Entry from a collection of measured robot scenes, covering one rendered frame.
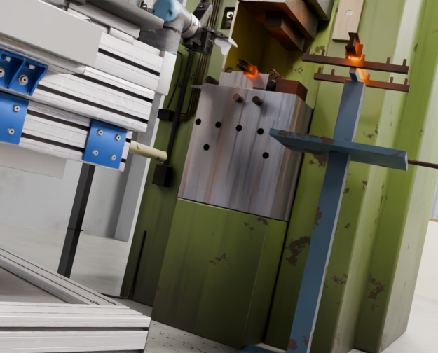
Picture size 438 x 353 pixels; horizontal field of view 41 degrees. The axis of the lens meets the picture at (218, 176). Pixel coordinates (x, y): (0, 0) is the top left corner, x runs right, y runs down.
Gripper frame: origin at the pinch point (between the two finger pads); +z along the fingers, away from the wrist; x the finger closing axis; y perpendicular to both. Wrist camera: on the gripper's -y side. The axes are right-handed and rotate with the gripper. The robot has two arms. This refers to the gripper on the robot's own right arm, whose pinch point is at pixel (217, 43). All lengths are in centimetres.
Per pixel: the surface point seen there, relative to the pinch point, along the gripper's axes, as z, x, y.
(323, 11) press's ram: 62, 12, -37
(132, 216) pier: 242, -174, 78
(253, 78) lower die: 30.7, 1.7, 3.1
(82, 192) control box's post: 21, -56, 60
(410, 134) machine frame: 89, 53, 5
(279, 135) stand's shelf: -4.7, 30.4, 28.0
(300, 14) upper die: 50, 8, -30
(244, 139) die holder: 24.7, 6.1, 27.0
